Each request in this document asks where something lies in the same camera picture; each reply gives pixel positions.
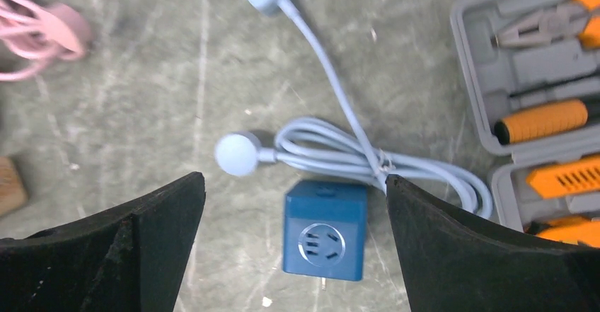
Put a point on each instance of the orange pliers in grey case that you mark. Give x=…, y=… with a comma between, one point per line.
x=573, y=19

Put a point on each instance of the blue cube socket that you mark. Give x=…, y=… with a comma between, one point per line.
x=324, y=230

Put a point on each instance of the orange tape measure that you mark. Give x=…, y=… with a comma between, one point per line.
x=576, y=230

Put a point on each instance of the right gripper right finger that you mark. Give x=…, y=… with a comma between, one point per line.
x=453, y=260

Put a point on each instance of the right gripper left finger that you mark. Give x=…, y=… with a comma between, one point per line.
x=131, y=257

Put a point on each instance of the orange grip screwdriver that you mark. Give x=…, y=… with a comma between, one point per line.
x=545, y=120

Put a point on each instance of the beige cube socket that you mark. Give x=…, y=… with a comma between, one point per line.
x=13, y=192

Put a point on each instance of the orange utility knife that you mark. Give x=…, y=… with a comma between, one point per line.
x=558, y=180

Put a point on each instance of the grey tool case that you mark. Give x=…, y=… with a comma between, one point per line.
x=502, y=81

